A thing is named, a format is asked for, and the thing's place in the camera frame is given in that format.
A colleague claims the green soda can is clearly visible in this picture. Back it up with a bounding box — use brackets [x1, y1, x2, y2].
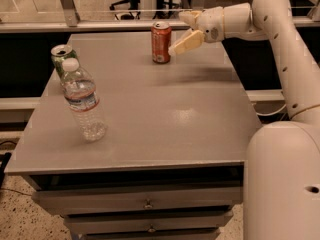
[51, 44, 78, 77]

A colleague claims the metal railing frame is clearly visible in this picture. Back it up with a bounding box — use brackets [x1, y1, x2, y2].
[0, 0, 320, 34]

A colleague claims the black office chair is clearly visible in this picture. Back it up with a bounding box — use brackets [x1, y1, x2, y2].
[109, 0, 140, 20]

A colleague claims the red coke can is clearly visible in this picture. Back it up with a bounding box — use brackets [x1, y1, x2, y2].
[151, 21, 171, 64]

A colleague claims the middle grey drawer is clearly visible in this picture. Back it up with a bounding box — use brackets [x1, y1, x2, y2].
[64, 210, 233, 234]

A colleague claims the black object at left edge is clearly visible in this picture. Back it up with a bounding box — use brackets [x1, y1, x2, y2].
[0, 152, 12, 188]

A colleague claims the top grey drawer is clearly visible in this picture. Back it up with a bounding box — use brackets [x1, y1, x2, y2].
[32, 183, 243, 215]

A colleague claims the bottom grey drawer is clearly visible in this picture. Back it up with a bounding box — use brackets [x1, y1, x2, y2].
[81, 228, 220, 240]

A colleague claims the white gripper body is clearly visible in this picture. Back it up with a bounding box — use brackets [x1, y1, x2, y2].
[196, 7, 224, 43]

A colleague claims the grey drawer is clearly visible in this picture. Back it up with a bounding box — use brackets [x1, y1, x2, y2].
[81, 228, 220, 240]
[32, 183, 243, 215]
[64, 210, 233, 234]

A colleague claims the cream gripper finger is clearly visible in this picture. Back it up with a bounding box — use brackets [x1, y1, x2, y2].
[168, 29, 205, 56]
[179, 11, 201, 29]

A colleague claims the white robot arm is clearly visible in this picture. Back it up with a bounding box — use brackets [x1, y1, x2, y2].
[169, 0, 320, 240]

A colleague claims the grey drawer cabinet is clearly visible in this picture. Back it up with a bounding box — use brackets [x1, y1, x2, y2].
[4, 29, 263, 240]

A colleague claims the clear plastic water bottle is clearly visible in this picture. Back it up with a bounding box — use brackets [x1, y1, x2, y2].
[61, 58, 107, 142]

